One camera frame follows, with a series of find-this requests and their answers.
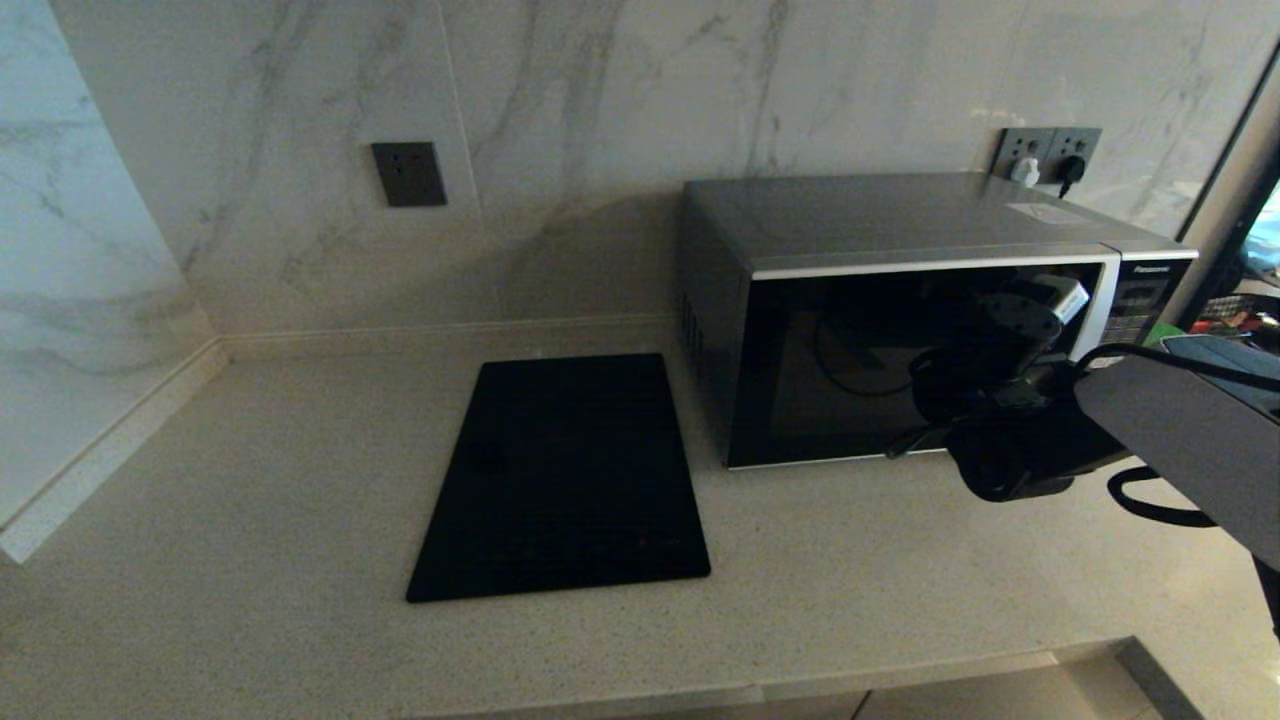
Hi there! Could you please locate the black glass microwave door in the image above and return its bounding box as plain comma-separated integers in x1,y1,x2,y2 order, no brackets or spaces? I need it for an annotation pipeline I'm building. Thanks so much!
728,255,1121,469

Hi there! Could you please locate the silver black microwave oven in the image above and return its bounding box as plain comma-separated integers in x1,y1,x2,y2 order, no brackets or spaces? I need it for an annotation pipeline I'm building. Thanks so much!
682,174,1199,469

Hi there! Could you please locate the white cabinet front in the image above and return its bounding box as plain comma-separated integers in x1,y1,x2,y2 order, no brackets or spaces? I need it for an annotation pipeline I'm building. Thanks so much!
858,640,1166,720

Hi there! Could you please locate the black induction cooktop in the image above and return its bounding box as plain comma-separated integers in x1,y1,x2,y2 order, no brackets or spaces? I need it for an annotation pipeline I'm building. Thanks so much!
405,353,713,604

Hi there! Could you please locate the double wall socket with plugs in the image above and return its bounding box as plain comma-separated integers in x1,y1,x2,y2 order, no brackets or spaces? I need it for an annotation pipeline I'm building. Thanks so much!
1043,127,1103,189
993,127,1056,184

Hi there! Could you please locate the dark single wall socket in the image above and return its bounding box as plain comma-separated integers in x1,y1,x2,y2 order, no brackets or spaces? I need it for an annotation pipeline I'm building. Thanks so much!
371,141,448,208

